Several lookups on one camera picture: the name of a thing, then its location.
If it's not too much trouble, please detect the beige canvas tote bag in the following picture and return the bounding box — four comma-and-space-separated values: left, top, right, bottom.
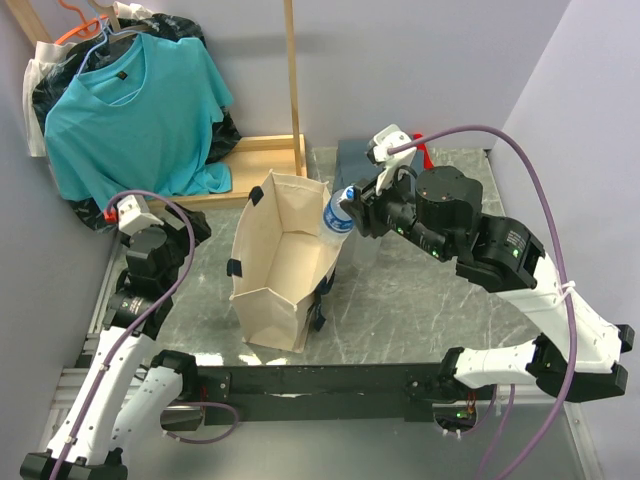
227, 172, 340, 352

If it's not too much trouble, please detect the grey folded garment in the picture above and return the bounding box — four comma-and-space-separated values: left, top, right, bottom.
332, 139, 381, 193

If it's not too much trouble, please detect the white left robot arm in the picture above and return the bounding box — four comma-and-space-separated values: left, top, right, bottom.
20, 195, 211, 479

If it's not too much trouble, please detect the wooden rack base tray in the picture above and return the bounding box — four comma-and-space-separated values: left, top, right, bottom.
170, 134, 307, 211

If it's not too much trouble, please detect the aluminium rail frame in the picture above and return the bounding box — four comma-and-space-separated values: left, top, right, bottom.
28, 219, 605, 480

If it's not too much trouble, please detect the clear bottle blue cap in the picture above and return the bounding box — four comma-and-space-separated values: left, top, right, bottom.
351, 232, 382, 269
318, 186, 355, 246

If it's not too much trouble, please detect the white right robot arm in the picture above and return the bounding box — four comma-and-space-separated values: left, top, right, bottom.
340, 166, 635, 403

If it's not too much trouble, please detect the wooden rack post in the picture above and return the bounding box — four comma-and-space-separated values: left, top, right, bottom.
283, 0, 306, 176
5, 0, 52, 46

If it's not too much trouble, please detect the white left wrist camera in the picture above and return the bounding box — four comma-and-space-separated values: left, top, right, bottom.
103, 195, 164, 236

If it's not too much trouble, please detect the wooden rack left post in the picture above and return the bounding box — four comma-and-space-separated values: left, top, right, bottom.
5, 0, 52, 46

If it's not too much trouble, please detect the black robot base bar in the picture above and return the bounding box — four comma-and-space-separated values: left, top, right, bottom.
139, 363, 501, 431

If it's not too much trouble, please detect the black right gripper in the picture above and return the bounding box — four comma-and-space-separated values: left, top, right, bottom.
339, 158, 453, 261

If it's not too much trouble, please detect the turquoise t-shirt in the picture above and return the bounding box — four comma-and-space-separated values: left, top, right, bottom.
44, 34, 233, 208

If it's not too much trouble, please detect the light blue wire hanger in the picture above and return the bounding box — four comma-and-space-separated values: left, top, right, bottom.
74, 20, 125, 81

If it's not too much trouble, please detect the orange clothes hanger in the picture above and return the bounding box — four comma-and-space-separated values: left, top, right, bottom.
55, 0, 108, 45

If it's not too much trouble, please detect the white hanging garment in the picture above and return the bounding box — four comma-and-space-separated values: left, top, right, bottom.
22, 0, 149, 158

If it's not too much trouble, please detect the wooden clothes hanger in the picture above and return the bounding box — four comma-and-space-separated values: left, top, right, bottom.
86, 0, 148, 42

